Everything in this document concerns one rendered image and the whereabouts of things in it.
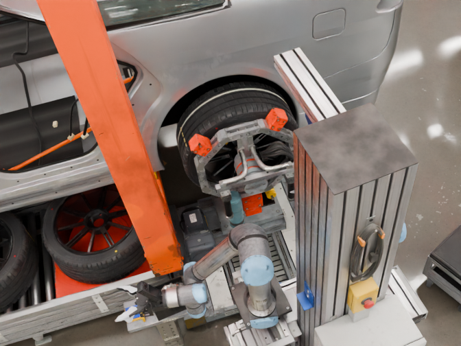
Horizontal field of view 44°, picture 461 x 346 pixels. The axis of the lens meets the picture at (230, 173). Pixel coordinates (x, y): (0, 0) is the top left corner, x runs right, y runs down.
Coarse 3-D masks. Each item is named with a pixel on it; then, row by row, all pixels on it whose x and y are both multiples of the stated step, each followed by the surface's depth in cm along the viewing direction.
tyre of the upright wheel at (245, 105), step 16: (208, 96) 297; (224, 96) 294; (240, 96) 292; (256, 96) 294; (272, 96) 301; (208, 112) 291; (224, 112) 287; (240, 112) 286; (256, 112) 288; (288, 112) 303; (176, 128) 313; (192, 128) 295; (208, 128) 288; (288, 128) 304; (192, 160) 302; (192, 176) 313
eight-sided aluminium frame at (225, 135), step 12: (264, 120) 289; (216, 132) 288; (228, 132) 289; (240, 132) 284; (252, 132) 286; (264, 132) 288; (276, 132) 291; (288, 132) 300; (216, 144) 286; (288, 144) 301; (204, 180) 305; (276, 180) 322; (204, 192) 312; (240, 192) 324
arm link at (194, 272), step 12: (240, 228) 212; (252, 228) 209; (228, 240) 218; (216, 252) 223; (228, 252) 219; (192, 264) 237; (204, 264) 227; (216, 264) 225; (192, 276) 233; (204, 276) 231
